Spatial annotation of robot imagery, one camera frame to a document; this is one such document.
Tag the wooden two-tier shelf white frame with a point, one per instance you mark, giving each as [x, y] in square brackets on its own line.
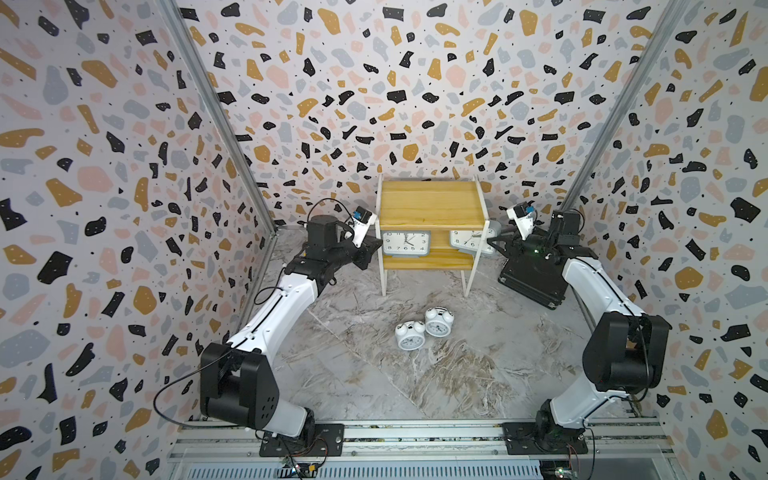
[437, 206]

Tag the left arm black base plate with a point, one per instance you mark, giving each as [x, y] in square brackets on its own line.
[300, 441]

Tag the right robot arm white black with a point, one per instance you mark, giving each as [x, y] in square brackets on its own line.
[625, 353]

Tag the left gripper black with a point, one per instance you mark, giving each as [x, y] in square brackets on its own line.
[365, 251]

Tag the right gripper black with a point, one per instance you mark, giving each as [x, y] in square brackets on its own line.
[513, 246]

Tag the grey rectangular alarm clock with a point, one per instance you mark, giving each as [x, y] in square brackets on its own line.
[468, 242]
[406, 243]

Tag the white twin-bell alarm clock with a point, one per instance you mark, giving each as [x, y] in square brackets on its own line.
[438, 321]
[410, 335]

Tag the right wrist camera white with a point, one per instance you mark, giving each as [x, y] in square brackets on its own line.
[523, 215]

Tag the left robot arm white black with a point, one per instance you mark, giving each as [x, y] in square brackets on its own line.
[237, 384]

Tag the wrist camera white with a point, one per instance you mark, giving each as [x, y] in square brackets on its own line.
[363, 219]
[523, 215]

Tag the black flat case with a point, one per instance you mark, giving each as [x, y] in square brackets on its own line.
[537, 279]

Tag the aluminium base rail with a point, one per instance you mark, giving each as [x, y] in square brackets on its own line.
[633, 448]

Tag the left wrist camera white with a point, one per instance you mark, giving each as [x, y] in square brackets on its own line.
[363, 219]

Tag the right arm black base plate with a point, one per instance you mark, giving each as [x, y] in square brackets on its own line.
[529, 438]

